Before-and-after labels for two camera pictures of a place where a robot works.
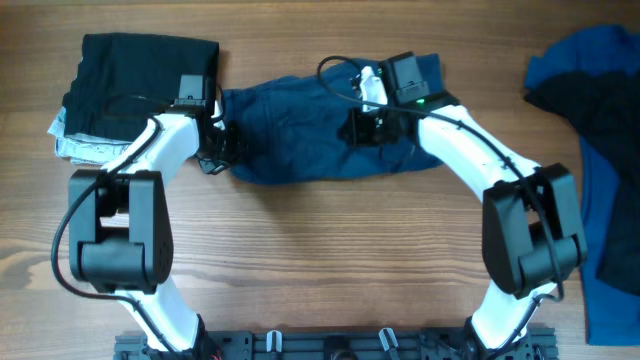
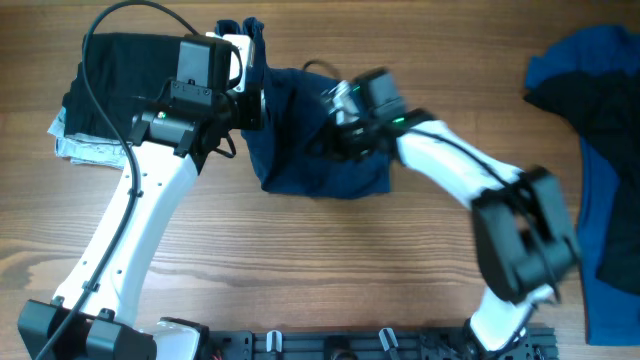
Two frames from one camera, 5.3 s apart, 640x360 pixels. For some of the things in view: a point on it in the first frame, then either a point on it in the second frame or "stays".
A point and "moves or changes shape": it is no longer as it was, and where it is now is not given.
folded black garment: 124,79 stays
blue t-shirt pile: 612,316 stays
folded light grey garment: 83,150 stays
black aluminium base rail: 338,345 stays
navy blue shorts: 291,124 moves or changes shape
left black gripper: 211,165 to 253,118
